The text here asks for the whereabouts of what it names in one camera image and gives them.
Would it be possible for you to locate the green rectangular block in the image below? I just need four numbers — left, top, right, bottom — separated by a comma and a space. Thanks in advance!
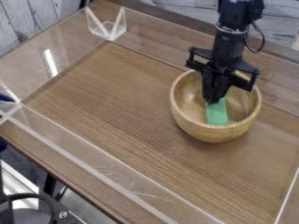
205, 98, 228, 126

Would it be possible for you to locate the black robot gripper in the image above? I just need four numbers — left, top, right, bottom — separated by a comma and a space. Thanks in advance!
185, 27, 259, 104

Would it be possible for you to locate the clear acrylic corner bracket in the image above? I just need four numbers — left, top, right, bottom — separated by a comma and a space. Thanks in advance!
84, 7, 126, 41

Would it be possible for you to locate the black table leg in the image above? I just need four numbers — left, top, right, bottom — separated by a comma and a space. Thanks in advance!
42, 174, 57, 196

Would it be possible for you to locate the black chair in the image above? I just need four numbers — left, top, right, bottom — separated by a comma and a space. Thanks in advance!
0, 192, 86, 224

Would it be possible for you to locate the clear acrylic tray wall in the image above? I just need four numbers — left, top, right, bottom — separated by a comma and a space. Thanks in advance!
0, 1, 299, 224

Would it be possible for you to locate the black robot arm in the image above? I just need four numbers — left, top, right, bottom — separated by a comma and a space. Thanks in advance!
185, 0, 265, 104

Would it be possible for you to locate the brown wooden bowl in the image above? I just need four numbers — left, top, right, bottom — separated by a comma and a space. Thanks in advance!
169, 70, 261, 143

